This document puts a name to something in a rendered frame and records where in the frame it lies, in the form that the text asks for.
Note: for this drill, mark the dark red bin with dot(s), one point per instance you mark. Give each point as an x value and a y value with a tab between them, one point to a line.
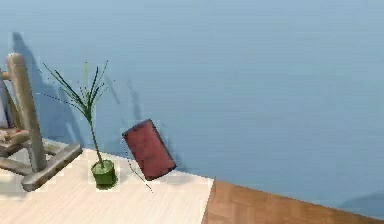
148	150

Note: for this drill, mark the green potted house plant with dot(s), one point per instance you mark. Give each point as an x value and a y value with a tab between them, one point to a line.
103	171

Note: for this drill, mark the pale wooden rack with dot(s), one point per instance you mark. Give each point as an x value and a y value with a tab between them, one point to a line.
26	110

